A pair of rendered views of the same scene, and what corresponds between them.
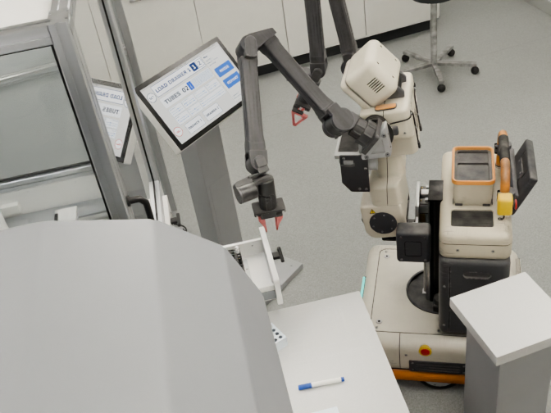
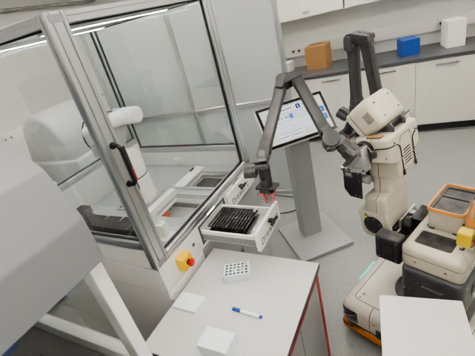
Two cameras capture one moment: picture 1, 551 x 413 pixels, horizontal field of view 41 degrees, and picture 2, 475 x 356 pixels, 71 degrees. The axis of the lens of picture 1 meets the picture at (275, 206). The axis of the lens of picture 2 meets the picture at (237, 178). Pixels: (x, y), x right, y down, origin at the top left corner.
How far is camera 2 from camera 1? 119 cm
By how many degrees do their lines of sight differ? 33
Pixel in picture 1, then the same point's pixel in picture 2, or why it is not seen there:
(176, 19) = (346, 94)
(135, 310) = not seen: outside the picture
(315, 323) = (276, 272)
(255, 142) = (264, 141)
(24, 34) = (27, 21)
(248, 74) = (275, 98)
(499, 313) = (412, 325)
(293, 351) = (249, 284)
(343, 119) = (331, 138)
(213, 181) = (301, 175)
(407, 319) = not seen: hidden behind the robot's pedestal
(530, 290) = (455, 318)
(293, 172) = not seen: hidden behind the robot
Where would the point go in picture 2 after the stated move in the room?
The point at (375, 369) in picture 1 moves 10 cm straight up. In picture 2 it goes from (286, 321) to (282, 304)
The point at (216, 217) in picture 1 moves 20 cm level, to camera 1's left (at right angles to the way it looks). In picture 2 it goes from (301, 197) to (278, 195)
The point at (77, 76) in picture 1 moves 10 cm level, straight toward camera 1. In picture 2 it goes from (56, 52) to (32, 59)
